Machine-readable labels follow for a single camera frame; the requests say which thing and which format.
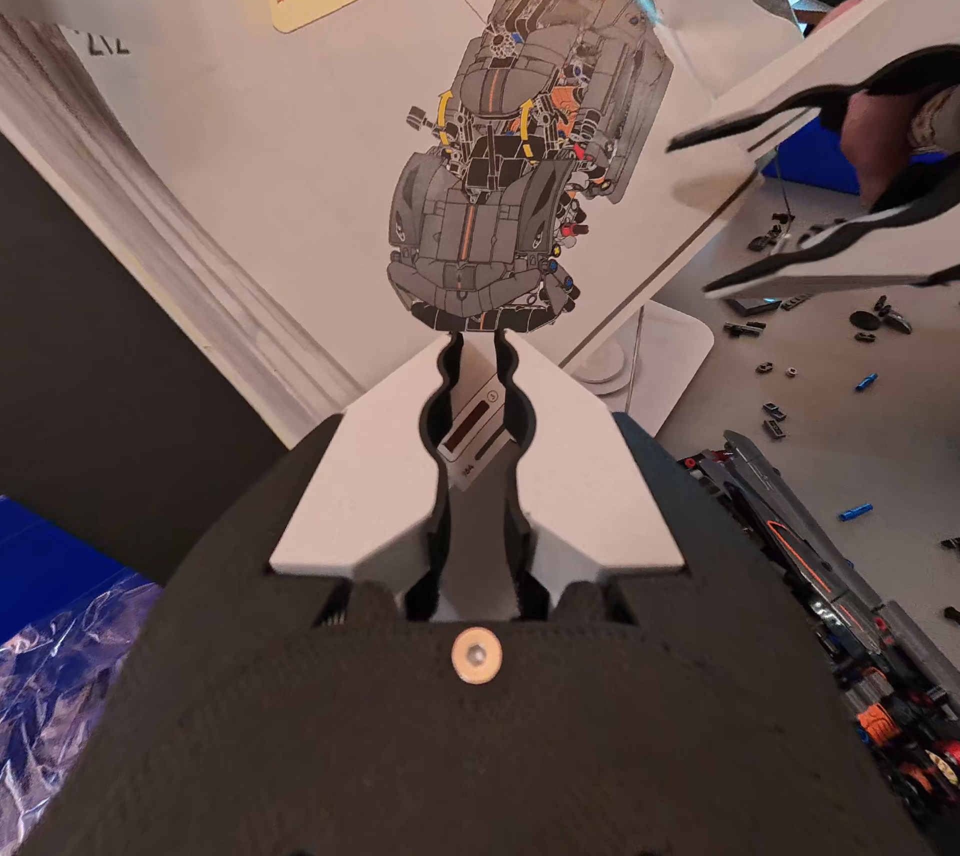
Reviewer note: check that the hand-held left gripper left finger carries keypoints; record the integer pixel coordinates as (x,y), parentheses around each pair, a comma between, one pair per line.
(360,496)

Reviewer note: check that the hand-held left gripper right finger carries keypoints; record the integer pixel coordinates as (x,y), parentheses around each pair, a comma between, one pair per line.
(600,496)

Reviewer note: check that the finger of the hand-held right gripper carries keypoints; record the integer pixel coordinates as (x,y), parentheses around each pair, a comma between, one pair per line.
(885,256)
(825,53)

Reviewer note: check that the thick lego instruction booklet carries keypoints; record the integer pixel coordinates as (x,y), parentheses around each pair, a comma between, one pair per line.
(300,158)

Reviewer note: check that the scattered loose lego pieces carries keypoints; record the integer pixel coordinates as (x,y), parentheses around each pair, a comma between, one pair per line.
(866,320)

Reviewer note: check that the grey lego car model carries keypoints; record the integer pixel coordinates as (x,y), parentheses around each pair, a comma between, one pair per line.
(787,541)

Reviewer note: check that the person's right hand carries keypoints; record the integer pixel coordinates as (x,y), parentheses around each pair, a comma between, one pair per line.
(874,136)

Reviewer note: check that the blue plastic bin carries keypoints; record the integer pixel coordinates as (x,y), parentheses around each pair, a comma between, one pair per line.
(810,158)
(45,556)

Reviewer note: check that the white booklet stand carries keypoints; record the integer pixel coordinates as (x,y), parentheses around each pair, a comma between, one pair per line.
(667,361)

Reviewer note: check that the clear plastic bag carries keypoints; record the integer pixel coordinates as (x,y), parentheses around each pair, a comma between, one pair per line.
(60,683)

